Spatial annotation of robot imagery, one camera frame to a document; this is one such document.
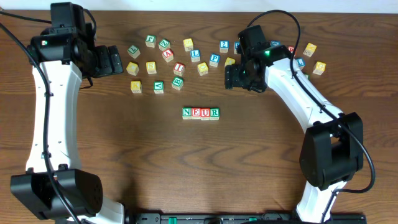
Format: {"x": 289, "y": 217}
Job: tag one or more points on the yellow G wooden block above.
{"x": 229, "y": 61}

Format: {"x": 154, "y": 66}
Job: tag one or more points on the green Z wooden block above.
{"x": 164, "y": 44}

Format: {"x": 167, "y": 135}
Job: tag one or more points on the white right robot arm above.
{"x": 332, "y": 149}

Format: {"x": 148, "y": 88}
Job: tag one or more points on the green N wooden block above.
{"x": 186, "y": 113}

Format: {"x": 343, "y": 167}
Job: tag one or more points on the blue L wooden block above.
{"x": 195, "y": 55}

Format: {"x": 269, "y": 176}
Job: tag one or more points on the yellow K wooden block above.
{"x": 136, "y": 86}

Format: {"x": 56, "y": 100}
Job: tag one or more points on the red U wooden block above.
{"x": 205, "y": 114}

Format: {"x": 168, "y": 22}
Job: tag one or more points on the green B wooden block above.
{"x": 177, "y": 83}

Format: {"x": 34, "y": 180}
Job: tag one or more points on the green V wooden block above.
{"x": 158, "y": 87}

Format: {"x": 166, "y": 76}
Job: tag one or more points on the blue L block right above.
{"x": 301, "y": 63}

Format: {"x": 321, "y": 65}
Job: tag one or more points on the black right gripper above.
{"x": 232, "y": 76}

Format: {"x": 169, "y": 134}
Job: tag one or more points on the blue 2 wooden block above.
{"x": 224, "y": 46}

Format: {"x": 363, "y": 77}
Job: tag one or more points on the blue D block right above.
{"x": 275, "y": 43}

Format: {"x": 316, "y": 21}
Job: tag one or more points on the blue D wooden block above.
{"x": 236, "y": 46}

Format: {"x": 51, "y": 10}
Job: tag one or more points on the yellow Q wooden block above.
{"x": 202, "y": 69}

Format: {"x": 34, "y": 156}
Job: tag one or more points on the red A wooden block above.
{"x": 168, "y": 55}

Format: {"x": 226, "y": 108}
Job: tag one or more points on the blue P wooden block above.
{"x": 214, "y": 60}

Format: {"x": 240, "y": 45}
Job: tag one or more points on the red I wooden block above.
{"x": 179, "y": 69}

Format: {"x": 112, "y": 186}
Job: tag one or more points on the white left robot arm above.
{"x": 54, "y": 186}

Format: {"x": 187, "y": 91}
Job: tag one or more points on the green R wooden block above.
{"x": 214, "y": 113}

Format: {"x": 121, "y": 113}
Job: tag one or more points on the yellow 6 wooden block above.
{"x": 188, "y": 44}

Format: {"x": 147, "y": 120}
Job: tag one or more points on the yellow block far right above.
{"x": 310, "y": 49}

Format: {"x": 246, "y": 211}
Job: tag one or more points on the green 7 wooden block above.
{"x": 133, "y": 51}

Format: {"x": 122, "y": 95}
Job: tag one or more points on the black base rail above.
{"x": 269, "y": 217}

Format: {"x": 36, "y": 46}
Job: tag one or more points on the green J wooden block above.
{"x": 150, "y": 41}

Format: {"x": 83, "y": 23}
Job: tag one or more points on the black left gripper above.
{"x": 109, "y": 60}

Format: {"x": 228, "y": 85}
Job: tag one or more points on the red E wooden block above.
{"x": 196, "y": 113}

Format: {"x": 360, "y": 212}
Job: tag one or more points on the yellow C wooden block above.
{"x": 132, "y": 68}

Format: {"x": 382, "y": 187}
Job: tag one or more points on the yellow G block right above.
{"x": 319, "y": 68}

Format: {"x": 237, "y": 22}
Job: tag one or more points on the yellow S wooden block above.
{"x": 151, "y": 67}

